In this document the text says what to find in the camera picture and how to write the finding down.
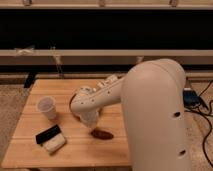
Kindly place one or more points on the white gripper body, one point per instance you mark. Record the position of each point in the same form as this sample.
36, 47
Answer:
90, 119

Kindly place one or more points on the dark red pepper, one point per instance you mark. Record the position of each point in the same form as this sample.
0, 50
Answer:
100, 134

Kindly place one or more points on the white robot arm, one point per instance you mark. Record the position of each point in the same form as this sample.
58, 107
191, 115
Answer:
151, 96

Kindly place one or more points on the orange bowl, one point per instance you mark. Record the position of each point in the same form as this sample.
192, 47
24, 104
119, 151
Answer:
81, 103

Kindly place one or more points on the white sponge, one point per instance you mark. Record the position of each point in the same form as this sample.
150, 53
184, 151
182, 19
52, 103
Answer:
54, 143

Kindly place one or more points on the clear plastic cup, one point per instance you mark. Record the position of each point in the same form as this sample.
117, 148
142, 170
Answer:
46, 105

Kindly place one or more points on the black rectangular block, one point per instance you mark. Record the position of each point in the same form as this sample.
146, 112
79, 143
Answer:
47, 134

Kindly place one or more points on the blue power box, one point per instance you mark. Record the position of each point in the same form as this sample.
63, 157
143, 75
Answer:
190, 98

